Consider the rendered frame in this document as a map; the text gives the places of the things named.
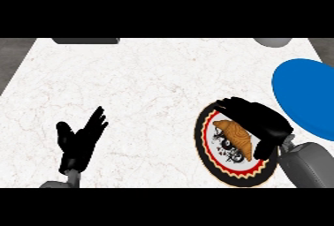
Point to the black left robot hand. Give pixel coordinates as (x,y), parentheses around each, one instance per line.
(80,140)

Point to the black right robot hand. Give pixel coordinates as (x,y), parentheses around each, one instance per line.
(260,123)

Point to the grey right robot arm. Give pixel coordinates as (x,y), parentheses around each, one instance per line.
(306,164)

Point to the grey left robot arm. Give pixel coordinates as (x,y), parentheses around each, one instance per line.
(65,180)

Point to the brown croissant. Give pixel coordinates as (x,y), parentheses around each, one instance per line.
(238,137)

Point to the blue plate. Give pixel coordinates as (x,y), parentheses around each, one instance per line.
(306,94)

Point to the black red patterned plate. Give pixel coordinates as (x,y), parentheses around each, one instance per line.
(217,159)

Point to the grey round object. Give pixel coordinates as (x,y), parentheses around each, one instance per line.
(272,41)

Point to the dark grey flat object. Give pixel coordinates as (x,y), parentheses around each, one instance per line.
(86,40)

